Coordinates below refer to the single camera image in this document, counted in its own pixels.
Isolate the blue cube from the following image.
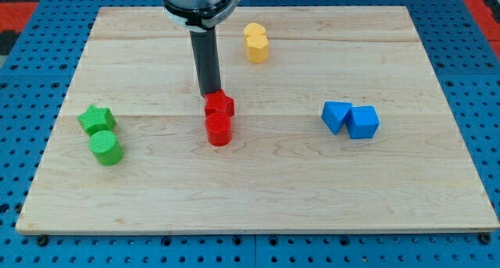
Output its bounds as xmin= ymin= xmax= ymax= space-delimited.
xmin=346 ymin=105 xmax=380 ymax=139

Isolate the red cylinder block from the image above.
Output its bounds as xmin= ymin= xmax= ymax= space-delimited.
xmin=205 ymin=112 xmax=232 ymax=146

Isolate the red star block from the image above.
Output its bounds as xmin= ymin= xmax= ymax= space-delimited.
xmin=205 ymin=89 xmax=234 ymax=117

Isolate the yellow hexagon block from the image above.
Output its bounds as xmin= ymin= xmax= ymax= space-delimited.
xmin=246 ymin=34 xmax=270 ymax=63

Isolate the blue triangular block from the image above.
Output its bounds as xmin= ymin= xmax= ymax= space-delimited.
xmin=321 ymin=101 xmax=352 ymax=134

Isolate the light wooden board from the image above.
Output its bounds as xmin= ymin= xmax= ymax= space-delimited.
xmin=16 ymin=6 xmax=499 ymax=235

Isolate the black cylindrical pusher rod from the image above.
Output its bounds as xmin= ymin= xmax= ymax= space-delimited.
xmin=190 ymin=28 xmax=222 ymax=97

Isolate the yellow pentagon block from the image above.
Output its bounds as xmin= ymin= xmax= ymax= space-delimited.
xmin=243 ymin=23 xmax=266 ymax=38

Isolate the green cylinder block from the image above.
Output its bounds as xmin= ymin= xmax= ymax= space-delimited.
xmin=88 ymin=130 xmax=124 ymax=166

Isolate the green star block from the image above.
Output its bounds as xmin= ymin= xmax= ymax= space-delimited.
xmin=77 ymin=105 xmax=116 ymax=136

